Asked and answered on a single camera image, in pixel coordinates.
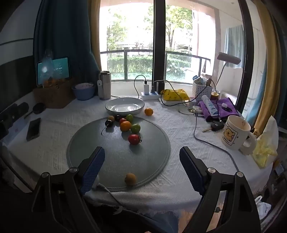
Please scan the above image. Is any red tomato with stem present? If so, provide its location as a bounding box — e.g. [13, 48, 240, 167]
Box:
[128, 134, 142, 145]

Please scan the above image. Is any black phone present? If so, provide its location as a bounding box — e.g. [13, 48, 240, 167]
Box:
[26, 118, 42, 141]

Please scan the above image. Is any black car key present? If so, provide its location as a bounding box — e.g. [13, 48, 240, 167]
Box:
[203, 122, 225, 133]

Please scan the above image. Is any white tube with blue print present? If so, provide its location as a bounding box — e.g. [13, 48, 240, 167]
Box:
[201, 95, 219, 116]

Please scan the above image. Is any brown cardboard box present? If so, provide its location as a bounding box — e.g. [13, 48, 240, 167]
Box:
[33, 78, 75, 109]

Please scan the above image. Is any black charger cable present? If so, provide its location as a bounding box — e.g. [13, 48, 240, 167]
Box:
[111, 75, 147, 99]
[161, 79, 232, 112]

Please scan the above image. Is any round grey glass turntable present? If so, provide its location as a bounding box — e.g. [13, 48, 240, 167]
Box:
[67, 116, 171, 192]

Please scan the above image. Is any white flat packet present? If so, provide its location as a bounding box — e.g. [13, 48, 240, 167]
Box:
[162, 99, 191, 107]

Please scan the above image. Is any desk lamp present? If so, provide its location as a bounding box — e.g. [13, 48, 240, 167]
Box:
[217, 52, 242, 91]

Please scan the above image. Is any brown longan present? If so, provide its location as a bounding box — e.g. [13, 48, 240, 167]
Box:
[125, 173, 137, 186]

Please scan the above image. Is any pale yellow plastic bag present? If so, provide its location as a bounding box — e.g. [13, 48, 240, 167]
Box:
[253, 115, 279, 169]

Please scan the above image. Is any black round hand mirror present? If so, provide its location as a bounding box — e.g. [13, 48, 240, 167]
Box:
[24, 103, 45, 119]

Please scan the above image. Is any clear plastic bag of oranges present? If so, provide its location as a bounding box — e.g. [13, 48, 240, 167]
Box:
[42, 49, 64, 88]

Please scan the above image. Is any dark window pillar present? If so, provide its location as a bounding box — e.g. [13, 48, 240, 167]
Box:
[153, 0, 166, 81]

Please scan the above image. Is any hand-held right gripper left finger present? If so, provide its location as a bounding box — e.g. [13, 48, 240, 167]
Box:
[31, 146, 106, 233]

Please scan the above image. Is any white mug with bear print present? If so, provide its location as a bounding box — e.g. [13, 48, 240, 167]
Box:
[221, 115, 257, 155]

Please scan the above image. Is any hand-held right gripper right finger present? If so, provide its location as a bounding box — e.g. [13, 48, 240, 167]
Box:
[179, 146, 262, 233]

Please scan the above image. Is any yellow curtain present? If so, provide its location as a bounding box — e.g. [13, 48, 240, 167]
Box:
[88, 0, 102, 71]
[251, 0, 282, 132]

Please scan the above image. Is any grey cable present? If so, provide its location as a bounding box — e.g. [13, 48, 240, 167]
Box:
[193, 112, 239, 172]

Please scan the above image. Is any tablet with lit screen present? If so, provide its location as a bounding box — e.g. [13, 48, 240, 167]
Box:
[37, 57, 70, 85]

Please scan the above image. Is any white plate with dark rim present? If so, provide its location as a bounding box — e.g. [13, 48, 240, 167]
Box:
[105, 98, 145, 115]

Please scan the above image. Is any light blue hanging towel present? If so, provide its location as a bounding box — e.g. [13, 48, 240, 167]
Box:
[225, 25, 245, 69]

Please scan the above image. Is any balcony railing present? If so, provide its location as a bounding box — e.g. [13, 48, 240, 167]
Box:
[100, 51, 211, 81]

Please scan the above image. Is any dark cherry with long stem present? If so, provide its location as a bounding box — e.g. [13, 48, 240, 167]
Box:
[101, 120, 114, 135]

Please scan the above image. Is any blue curtain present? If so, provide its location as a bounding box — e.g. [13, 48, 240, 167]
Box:
[33, 0, 102, 74]

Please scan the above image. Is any white textured tablecloth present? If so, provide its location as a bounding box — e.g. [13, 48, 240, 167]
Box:
[4, 95, 273, 215]

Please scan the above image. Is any purple cloth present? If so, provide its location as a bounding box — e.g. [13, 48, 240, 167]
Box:
[198, 97, 235, 123]

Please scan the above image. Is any white power strip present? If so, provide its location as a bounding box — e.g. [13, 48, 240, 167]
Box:
[141, 91, 162, 100]

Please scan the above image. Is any black device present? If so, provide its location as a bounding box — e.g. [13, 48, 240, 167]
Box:
[4, 103, 30, 120]

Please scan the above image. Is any steel tumbler with white strap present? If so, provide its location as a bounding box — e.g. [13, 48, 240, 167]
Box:
[97, 71, 112, 100]

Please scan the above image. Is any white plastic bag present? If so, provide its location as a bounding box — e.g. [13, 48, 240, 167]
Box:
[254, 196, 272, 221]

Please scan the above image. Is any blue bowl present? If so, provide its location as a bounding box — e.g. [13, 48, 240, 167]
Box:
[72, 83, 96, 101]

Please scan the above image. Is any white perforated basket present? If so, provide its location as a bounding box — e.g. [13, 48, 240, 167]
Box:
[192, 81, 212, 100]

